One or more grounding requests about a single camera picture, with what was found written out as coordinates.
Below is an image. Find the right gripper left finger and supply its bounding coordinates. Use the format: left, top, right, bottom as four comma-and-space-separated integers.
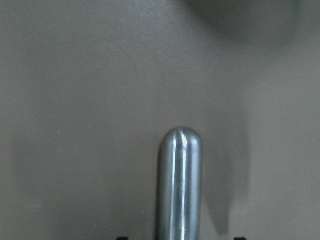
116, 236, 128, 240

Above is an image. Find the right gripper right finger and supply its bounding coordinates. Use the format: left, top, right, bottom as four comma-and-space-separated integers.
233, 236, 246, 240

